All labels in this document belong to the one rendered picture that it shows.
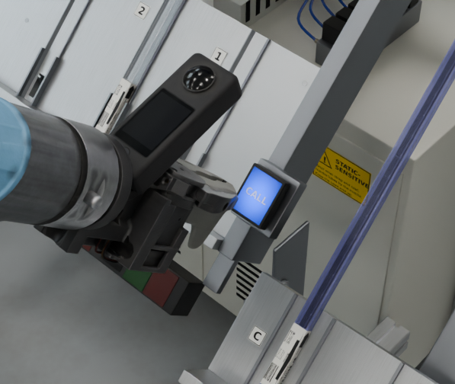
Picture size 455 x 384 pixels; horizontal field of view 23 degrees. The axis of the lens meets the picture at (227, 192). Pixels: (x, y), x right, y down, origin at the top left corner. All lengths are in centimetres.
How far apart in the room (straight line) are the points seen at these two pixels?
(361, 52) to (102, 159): 39
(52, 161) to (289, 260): 41
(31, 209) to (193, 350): 120
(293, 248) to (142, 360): 86
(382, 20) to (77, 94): 35
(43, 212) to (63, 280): 128
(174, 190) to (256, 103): 29
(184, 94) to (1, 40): 50
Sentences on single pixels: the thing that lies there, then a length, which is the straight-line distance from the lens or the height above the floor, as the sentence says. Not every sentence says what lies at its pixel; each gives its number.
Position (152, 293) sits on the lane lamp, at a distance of 114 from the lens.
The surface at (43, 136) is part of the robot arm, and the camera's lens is 70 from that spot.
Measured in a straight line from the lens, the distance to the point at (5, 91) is 124.
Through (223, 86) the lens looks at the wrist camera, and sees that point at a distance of 82.
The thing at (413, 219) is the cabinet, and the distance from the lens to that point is 143.
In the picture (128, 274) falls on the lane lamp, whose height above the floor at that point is 65.
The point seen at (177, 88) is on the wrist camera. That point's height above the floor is 100.
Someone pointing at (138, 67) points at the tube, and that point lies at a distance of 116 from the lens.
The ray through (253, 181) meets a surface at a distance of 103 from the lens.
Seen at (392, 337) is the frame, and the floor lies 32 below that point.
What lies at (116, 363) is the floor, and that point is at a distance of 188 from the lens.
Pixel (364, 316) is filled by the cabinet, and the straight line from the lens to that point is 158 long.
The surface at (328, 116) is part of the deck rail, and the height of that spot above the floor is 82.
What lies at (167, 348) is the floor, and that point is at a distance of 189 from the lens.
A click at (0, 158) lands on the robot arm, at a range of 67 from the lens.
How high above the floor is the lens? 155
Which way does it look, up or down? 47 degrees down
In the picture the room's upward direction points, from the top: straight up
